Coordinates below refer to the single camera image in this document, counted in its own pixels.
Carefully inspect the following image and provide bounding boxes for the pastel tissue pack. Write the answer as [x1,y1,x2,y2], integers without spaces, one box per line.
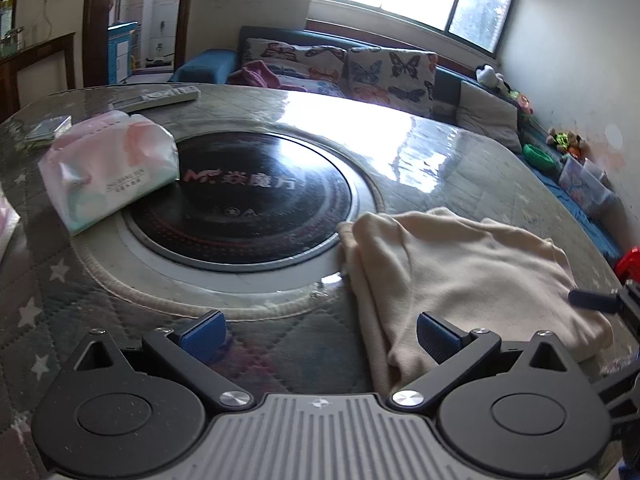
[38,110,179,235]

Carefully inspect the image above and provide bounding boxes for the clear plastic storage box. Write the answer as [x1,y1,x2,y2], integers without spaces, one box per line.
[559,156,617,219]

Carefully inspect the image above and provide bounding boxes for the panda plush toy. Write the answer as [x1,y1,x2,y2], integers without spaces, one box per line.
[475,64,506,91]

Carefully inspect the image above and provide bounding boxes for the brown wooden cabinet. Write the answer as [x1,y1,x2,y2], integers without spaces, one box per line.
[1,32,76,120]

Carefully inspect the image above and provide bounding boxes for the butterfly cushion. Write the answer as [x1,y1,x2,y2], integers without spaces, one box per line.
[347,47,438,118]
[241,38,347,98]

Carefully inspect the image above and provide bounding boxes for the green plastic bowl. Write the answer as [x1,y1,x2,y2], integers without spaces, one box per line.
[522,144,556,172]

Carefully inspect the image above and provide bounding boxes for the pink magenta cloth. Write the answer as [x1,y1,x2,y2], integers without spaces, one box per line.
[227,60,280,89]

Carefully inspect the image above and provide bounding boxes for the butterfly cushion right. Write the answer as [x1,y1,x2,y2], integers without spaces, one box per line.
[347,47,438,118]

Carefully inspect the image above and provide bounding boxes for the blue cabinet in doorway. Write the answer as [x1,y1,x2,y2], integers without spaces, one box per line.
[107,21,138,84]

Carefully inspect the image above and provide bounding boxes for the butterfly cushion left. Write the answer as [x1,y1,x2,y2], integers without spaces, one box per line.
[241,38,347,98]

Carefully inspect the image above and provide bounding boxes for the grey plain cushion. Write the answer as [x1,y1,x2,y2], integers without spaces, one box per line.
[456,81,522,154]

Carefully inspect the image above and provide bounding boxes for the small clear plastic case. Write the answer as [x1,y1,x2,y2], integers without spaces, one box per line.
[24,115,73,142]

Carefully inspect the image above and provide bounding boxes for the black round induction cooktop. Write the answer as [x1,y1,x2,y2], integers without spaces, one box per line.
[124,131,359,272]

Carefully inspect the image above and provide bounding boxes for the red plastic stool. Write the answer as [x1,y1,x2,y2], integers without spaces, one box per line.
[614,246,640,283]

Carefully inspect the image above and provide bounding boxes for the beige cloth garment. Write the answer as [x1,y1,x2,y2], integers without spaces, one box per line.
[337,207,614,396]

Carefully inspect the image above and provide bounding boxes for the grey remote control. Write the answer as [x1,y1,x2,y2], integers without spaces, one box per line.
[111,86,201,114]

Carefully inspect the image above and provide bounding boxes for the blue corner sofa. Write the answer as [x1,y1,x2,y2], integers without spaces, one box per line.
[170,26,623,266]

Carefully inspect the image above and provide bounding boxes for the colourful plush toys pile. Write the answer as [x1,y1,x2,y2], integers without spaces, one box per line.
[546,128,587,160]

